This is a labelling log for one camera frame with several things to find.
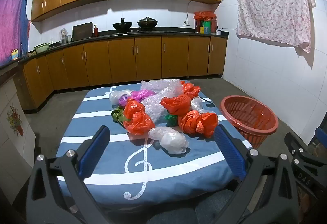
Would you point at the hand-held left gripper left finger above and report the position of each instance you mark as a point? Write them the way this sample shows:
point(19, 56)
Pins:
point(93, 147)

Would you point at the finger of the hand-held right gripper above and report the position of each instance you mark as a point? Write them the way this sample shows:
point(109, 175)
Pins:
point(322, 136)
point(293, 152)

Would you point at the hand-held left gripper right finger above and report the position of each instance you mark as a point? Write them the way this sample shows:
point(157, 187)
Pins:
point(230, 148)

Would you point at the red plastic basket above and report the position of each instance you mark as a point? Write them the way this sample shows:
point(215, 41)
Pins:
point(242, 111)

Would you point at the dark green plastic bag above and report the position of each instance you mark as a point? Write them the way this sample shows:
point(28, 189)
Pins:
point(170, 119)

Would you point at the blue striped music-note blanket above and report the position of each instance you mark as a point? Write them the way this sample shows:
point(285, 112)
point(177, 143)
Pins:
point(115, 162)

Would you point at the light green plastic bag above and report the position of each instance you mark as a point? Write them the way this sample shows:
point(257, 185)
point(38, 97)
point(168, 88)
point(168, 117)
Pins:
point(118, 115)

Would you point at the orange plastic bag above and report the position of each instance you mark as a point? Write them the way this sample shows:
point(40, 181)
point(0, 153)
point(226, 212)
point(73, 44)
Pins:
point(134, 107)
point(191, 90)
point(139, 124)
point(196, 123)
point(176, 105)

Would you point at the white plastic bag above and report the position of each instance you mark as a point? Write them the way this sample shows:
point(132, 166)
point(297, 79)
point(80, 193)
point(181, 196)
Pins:
point(117, 96)
point(170, 139)
point(196, 104)

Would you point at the dark blue cloth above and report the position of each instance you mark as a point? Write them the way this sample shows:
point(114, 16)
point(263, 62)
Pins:
point(204, 208)

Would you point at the purple plastic bag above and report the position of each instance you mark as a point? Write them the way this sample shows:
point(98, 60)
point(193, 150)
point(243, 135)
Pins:
point(139, 95)

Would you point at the flower print panel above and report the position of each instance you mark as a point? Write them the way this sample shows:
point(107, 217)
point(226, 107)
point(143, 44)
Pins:
point(15, 122)

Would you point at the wooden base cabinets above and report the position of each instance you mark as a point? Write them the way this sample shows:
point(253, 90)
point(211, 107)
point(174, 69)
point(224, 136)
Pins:
point(122, 60)

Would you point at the black kitchen countertop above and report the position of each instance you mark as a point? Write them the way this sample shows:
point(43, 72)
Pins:
point(76, 42)

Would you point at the green bowl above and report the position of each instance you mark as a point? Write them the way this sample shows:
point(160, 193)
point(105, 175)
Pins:
point(41, 48)

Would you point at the glass jar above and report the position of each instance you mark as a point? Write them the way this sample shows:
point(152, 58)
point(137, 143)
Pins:
point(64, 37)

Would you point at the red bottle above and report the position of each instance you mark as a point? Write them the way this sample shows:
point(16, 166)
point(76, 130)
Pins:
point(96, 31)

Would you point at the dark brown cutting board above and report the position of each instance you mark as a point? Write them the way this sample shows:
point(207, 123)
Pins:
point(82, 31)

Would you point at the yellow detergent bottle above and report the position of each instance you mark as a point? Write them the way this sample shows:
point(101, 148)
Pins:
point(14, 55)

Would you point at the green box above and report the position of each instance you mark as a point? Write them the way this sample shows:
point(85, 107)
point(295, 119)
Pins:
point(207, 27)

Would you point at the black wok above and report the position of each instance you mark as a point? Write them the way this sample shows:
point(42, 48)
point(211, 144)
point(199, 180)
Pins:
point(122, 26)

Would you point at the red canister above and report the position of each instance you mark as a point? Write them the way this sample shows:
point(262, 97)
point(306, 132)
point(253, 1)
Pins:
point(197, 26)

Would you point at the black pot with lid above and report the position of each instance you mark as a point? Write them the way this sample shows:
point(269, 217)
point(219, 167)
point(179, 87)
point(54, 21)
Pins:
point(147, 23)

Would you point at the red bag over containers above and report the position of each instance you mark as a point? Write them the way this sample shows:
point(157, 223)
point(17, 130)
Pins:
point(203, 15)

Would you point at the pink floral hanging cloth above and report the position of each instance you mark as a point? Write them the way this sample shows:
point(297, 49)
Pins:
point(273, 2)

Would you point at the blue purple hanging cloth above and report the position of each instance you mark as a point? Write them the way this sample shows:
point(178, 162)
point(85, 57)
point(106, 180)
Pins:
point(12, 25)

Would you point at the wall socket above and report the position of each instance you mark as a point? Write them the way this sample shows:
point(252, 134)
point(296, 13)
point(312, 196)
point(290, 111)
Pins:
point(187, 22)

